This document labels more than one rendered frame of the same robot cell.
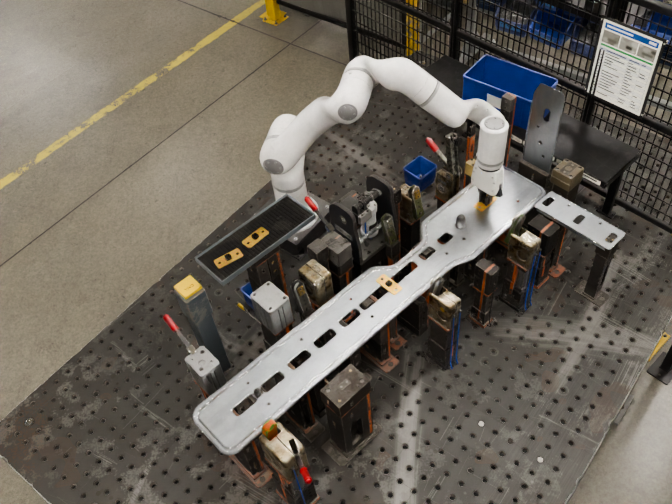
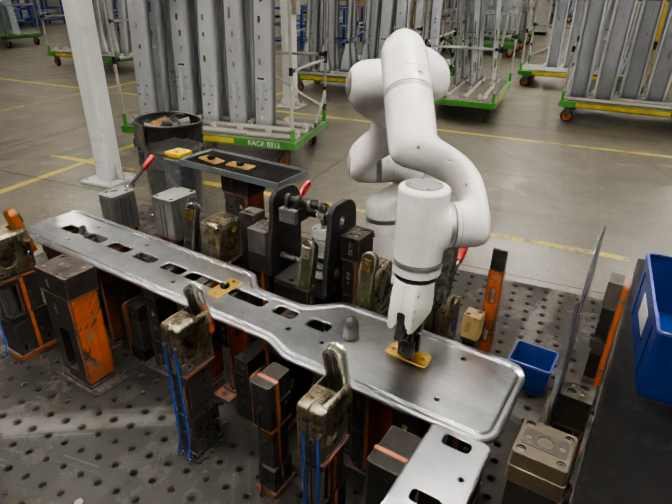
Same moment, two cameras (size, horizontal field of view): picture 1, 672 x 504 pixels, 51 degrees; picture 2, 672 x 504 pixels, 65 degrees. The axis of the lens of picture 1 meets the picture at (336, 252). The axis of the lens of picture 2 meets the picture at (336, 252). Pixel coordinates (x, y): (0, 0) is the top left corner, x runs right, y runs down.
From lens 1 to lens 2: 203 cm
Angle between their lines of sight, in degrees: 57
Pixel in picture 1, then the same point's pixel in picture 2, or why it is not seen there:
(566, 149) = (627, 454)
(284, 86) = not seen: outside the picture
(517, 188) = (470, 396)
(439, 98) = (393, 96)
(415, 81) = (389, 57)
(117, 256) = not seen: hidden behind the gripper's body
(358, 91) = (371, 65)
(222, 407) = (74, 220)
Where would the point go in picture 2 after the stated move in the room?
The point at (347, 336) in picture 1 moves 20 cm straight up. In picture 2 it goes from (144, 269) to (131, 193)
